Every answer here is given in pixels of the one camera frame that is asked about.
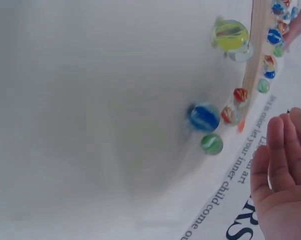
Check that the person's right fingers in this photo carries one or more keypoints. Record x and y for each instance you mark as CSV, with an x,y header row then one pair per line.
x,y
275,140

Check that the large yellow glass marble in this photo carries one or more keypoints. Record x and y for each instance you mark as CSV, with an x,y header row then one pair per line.
x,y
229,35

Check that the large blue glass marble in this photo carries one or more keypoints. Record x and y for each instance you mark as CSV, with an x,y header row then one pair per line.
x,y
205,118

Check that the green glass marble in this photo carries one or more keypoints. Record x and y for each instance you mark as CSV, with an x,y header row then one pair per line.
x,y
211,144

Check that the red swirl glass marble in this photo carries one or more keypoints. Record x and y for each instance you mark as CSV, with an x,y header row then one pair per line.
x,y
241,95

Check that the person's left hand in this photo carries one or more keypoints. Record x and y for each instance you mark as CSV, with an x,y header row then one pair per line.
x,y
299,23

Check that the row of mixed colour marbles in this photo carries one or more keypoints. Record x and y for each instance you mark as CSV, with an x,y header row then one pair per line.
x,y
275,36

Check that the orange and clear glass marble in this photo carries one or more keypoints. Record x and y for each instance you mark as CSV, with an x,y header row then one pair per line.
x,y
229,115

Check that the person's left fingers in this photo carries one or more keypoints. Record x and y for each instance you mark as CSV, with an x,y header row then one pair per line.
x,y
291,35

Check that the wooden strip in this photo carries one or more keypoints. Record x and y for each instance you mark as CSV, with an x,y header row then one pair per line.
x,y
258,50

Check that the person's right hand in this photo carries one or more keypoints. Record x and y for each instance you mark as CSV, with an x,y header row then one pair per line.
x,y
285,190

